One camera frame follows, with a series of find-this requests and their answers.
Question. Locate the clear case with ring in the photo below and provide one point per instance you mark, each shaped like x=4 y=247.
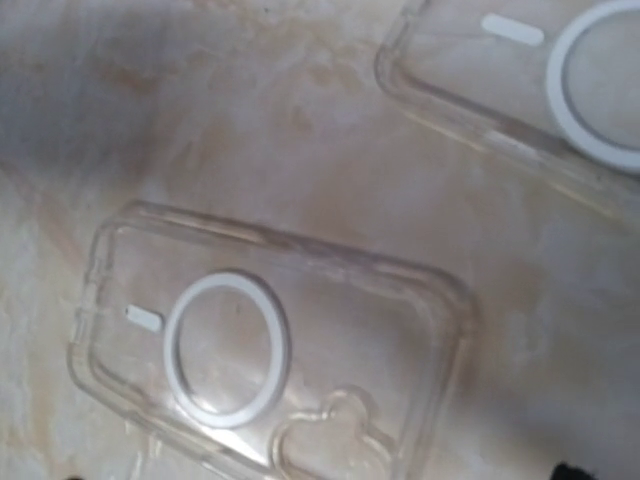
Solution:
x=266 y=355

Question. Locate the clear case upper horizontal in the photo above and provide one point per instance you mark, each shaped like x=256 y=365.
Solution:
x=551 y=85

